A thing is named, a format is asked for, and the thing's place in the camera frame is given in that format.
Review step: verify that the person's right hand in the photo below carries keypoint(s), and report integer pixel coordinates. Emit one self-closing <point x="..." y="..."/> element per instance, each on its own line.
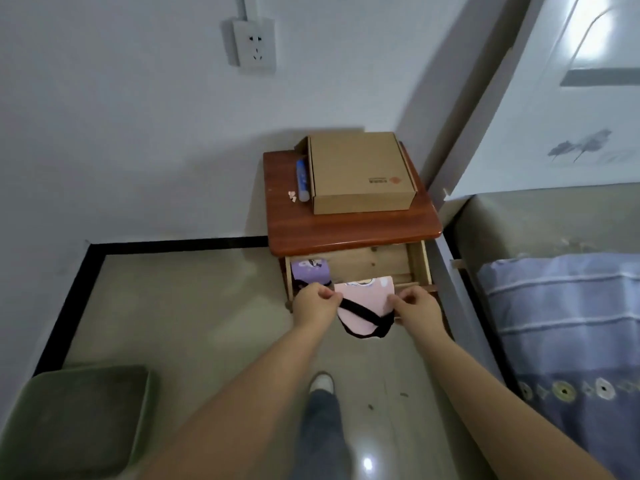
<point x="422" y="309"/>

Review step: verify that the person's left hand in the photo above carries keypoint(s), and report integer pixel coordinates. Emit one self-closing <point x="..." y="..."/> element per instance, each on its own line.
<point x="309" y="305"/>

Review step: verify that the person's right thumb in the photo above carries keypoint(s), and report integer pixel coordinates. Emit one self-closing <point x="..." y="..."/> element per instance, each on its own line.
<point x="403" y="294"/>

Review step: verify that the person's left thumb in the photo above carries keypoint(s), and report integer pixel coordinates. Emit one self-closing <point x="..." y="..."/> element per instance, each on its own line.
<point x="328" y="292"/>

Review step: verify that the person's right forearm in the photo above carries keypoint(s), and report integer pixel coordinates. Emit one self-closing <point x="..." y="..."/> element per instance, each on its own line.
<point x="492" y="399"/>

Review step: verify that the person's left forearm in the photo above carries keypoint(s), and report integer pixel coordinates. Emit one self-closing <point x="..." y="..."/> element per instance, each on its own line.
<point x="235" y="402"/>

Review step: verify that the light wooden drawer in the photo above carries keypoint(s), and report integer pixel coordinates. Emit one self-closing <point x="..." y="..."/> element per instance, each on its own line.
<point x="372" y="267"/>

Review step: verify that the red-brown wooden nightstand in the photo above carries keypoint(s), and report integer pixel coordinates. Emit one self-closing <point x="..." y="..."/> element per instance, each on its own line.
<point x="350" y="217"/>

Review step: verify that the white shoe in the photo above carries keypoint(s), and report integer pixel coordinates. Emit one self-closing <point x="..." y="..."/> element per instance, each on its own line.
<point x="321" y="382"/>

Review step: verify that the blue tube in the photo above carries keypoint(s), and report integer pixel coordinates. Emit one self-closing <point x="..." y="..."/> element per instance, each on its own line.
<point x="302" y="179"/>

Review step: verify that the brown cardboard box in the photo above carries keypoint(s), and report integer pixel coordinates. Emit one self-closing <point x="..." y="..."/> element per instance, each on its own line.
<point x="361" y="172"/>

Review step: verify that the person's leg in jeans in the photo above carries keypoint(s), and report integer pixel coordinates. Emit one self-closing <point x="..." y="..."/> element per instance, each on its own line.
<point x="322" y="434"/>

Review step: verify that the blue striped quilt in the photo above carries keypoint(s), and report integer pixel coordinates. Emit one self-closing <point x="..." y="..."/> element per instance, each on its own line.
<point x="570" y="344"/>

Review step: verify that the white wardrobe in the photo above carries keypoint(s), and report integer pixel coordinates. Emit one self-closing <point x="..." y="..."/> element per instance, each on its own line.
<point x="550" y="94"/>

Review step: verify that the green plastic bin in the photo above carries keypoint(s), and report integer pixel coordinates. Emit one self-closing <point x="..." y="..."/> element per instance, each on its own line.
<point x="75" y="419"/>

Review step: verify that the bed frame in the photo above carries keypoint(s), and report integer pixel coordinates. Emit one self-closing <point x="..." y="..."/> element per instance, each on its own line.
<point x="475" y="274"/>

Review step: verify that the white wall socket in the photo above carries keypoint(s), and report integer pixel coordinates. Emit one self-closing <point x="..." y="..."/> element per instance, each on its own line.
<point x="254" y="45"/>

